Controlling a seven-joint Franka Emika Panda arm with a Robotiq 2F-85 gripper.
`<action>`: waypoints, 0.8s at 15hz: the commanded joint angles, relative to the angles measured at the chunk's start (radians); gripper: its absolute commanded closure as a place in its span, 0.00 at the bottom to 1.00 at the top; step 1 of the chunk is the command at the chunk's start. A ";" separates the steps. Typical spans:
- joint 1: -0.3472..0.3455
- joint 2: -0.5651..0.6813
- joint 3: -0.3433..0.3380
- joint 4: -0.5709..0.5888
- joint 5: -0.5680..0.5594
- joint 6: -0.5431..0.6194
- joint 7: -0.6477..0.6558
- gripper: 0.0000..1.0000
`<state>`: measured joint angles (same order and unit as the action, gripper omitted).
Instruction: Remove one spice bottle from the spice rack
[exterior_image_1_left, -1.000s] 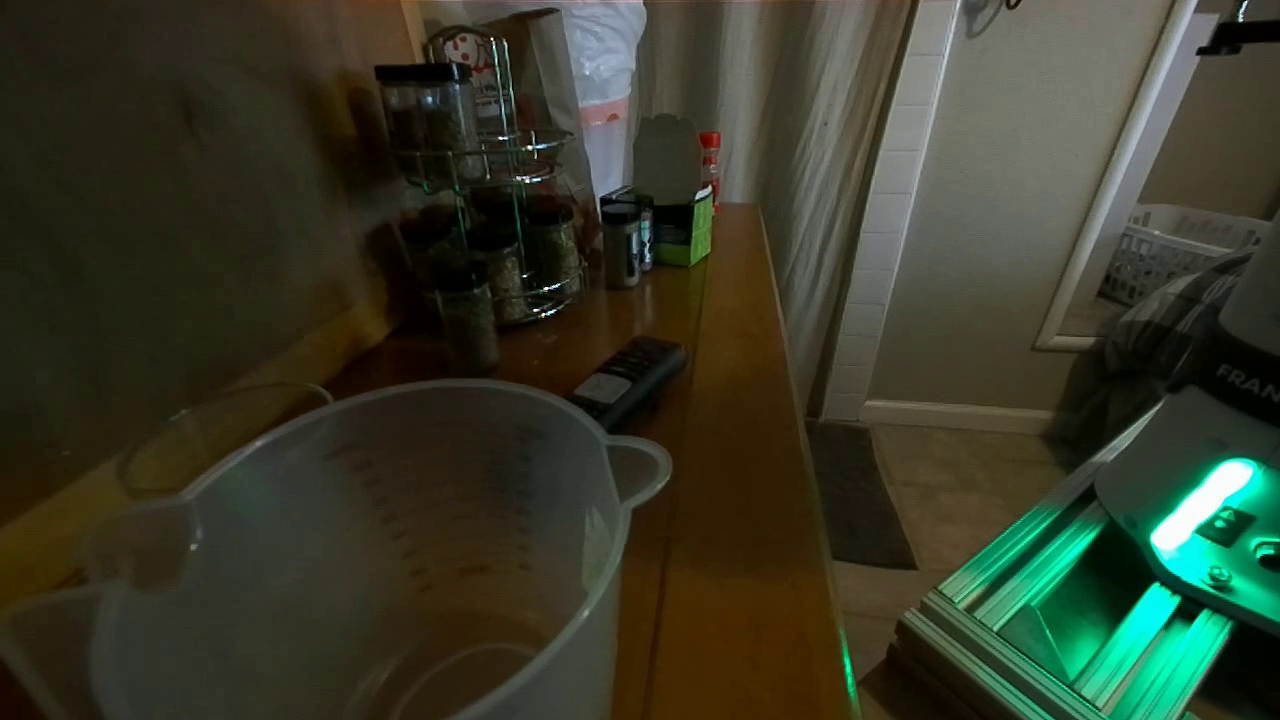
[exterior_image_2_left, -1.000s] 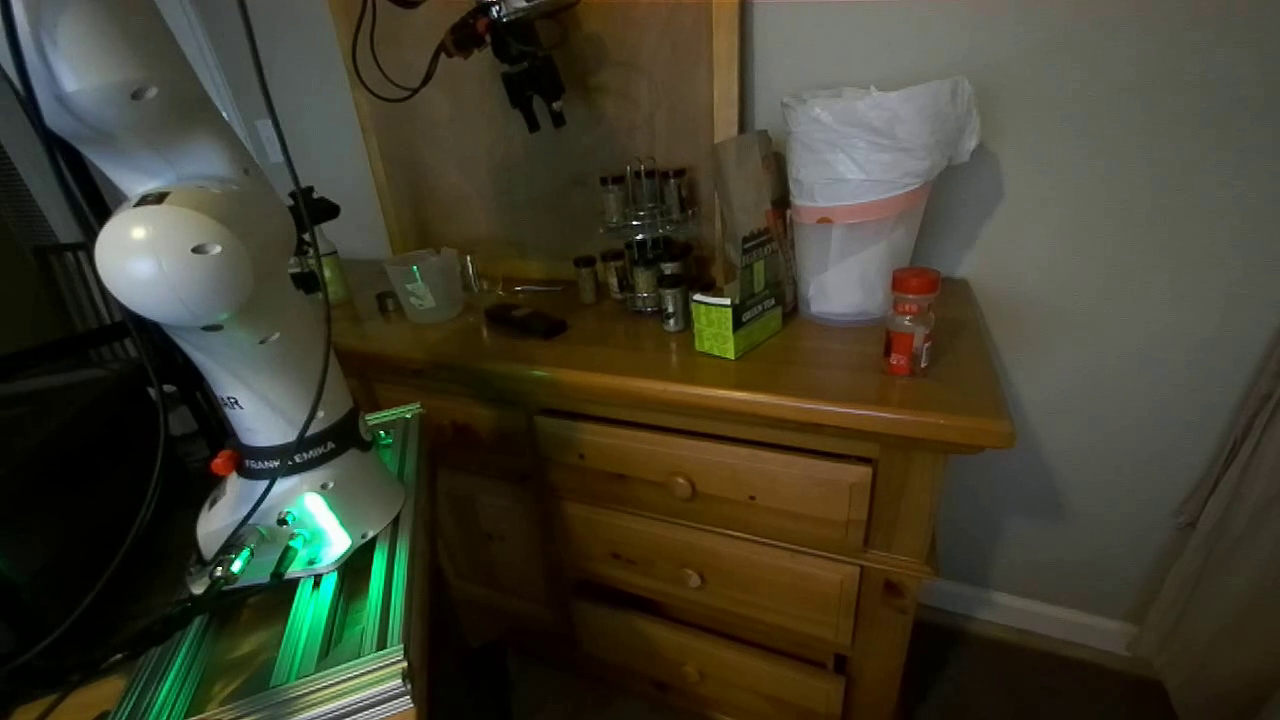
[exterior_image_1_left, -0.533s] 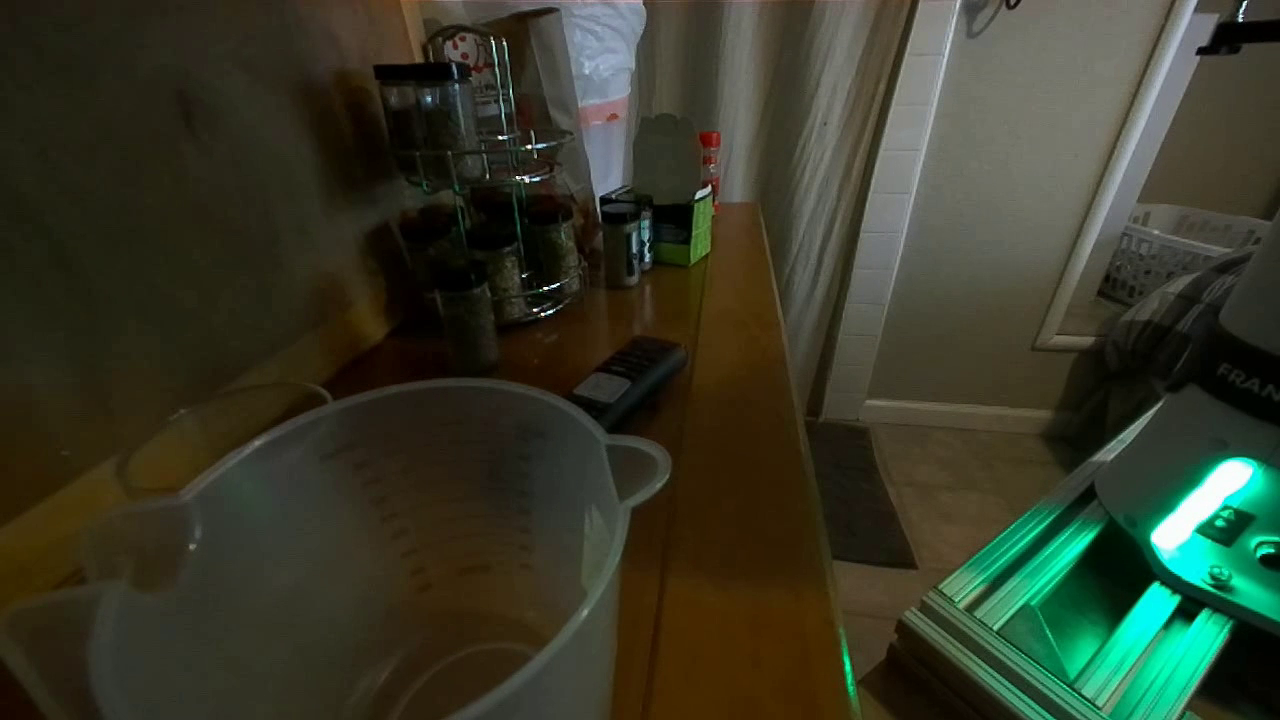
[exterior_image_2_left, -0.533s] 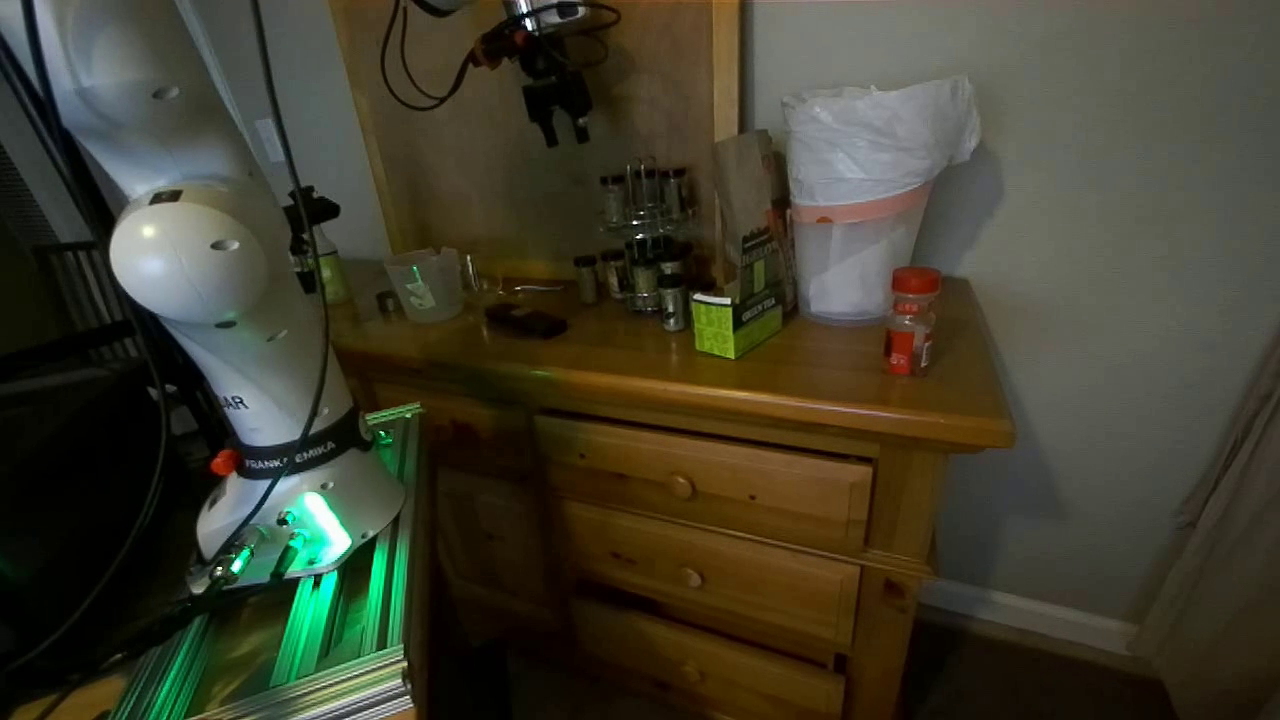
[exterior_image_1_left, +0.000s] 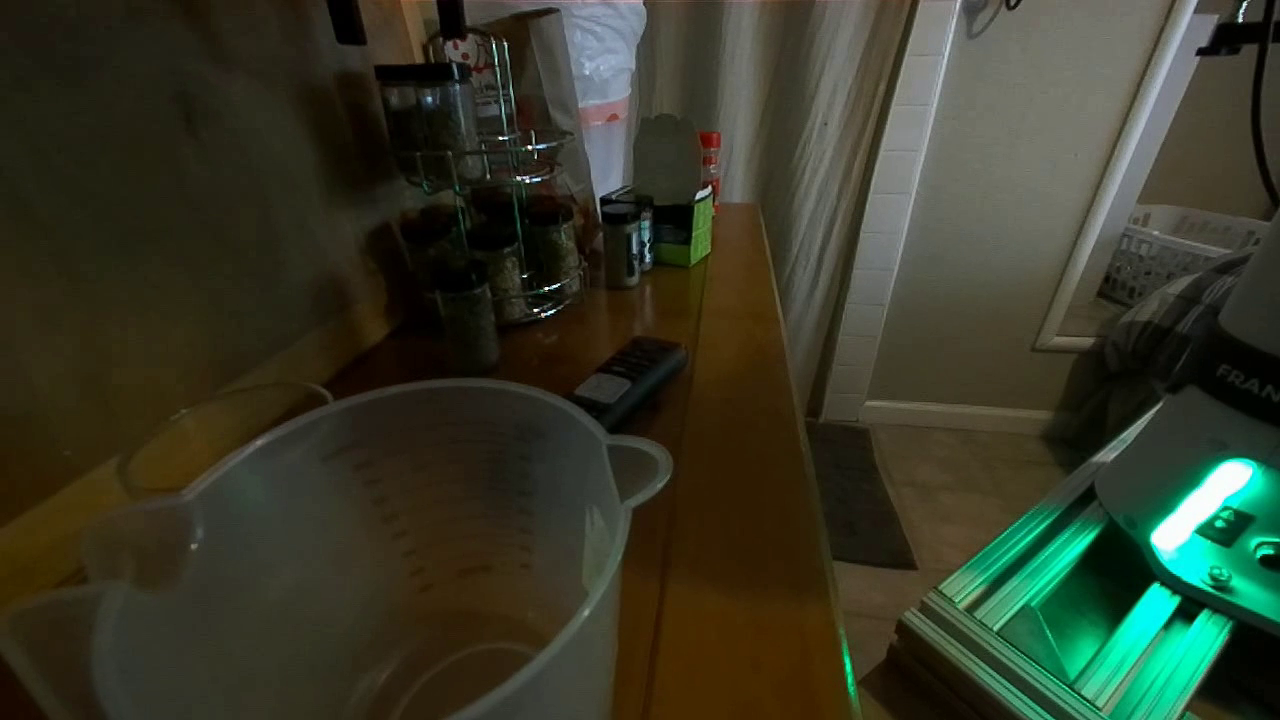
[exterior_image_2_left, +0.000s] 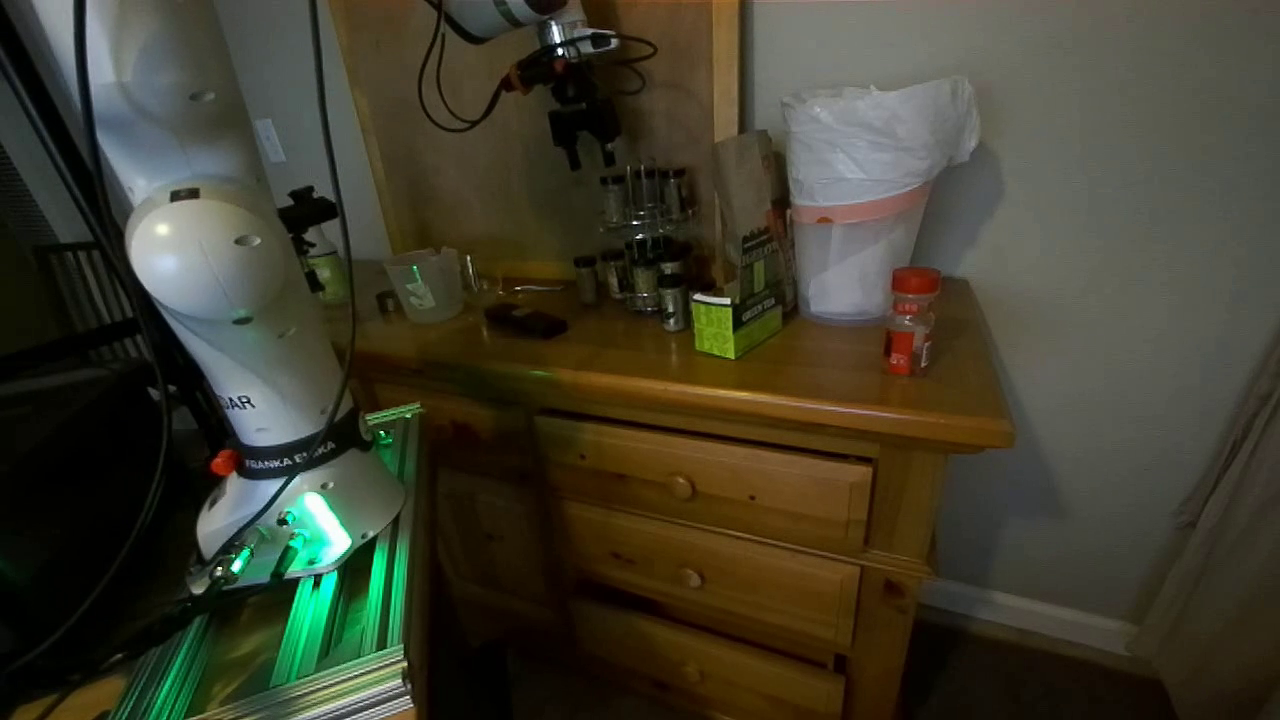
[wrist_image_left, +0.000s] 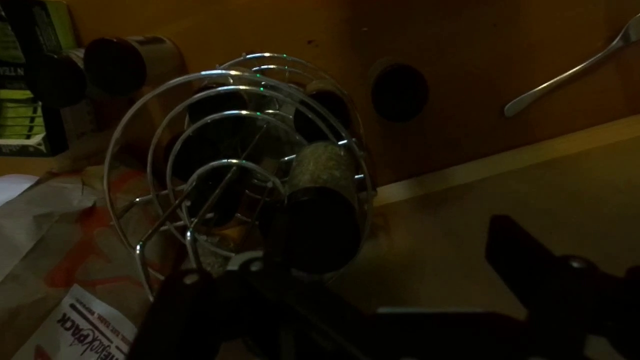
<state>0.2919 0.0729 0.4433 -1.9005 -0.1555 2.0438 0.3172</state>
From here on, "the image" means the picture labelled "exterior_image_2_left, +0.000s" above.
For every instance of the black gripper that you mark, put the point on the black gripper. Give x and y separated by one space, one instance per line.
581 101

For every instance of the small black-capped spice bottle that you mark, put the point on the small black-capped spice bottle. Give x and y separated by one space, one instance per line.
587 280
611 272

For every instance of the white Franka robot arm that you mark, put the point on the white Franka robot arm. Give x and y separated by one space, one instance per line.
242 333

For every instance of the racked black-capped spice bottle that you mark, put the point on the racked black-capped spice bottle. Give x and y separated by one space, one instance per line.
646 280
646 197
612 202
672 297
680 192

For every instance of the spray bottle with black trigger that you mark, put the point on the spray bottle with black trigger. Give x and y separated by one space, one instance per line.
327 272

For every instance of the red spice bottle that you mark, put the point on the red spice bottle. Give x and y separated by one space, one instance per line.
914 320

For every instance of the black metal rack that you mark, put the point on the black metal rack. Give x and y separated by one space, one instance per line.
86 286

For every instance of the brown paper bag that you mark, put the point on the brown paper bag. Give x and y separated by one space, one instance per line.
745 185

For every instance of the flat black object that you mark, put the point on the flat black object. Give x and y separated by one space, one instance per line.
527 320

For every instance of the wooden back board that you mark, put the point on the wooden back board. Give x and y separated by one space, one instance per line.
402 121

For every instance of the clear glass jar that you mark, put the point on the clear glass jar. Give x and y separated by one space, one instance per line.
424 286

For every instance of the green cardboard box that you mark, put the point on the green cardboard box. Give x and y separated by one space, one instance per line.
738 320

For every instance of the small dark object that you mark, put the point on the small dark object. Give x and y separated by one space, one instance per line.
390 306

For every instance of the white plastic bin bag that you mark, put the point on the white plastic bin bag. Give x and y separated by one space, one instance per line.
872 141

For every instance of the white bin with pink band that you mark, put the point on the white bin with pink band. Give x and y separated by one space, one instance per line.
852 264

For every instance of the wooden dresser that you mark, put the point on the wooden dresser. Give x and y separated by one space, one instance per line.
745 400

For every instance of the wooden drawer with knob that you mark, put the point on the wooden drawer with knob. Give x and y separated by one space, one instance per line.
745 486
745 580

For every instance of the wooden drawer without knob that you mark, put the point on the wooden drawer without knob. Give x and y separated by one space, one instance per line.
722 664

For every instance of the white baseboard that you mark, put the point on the white baseboard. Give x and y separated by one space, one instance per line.
1025 623

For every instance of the white door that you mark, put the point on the white door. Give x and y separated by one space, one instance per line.
1221 573

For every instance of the white light switch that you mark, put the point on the white light switch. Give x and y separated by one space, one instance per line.
270 141

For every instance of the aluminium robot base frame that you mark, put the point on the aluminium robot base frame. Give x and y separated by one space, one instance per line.
307 624

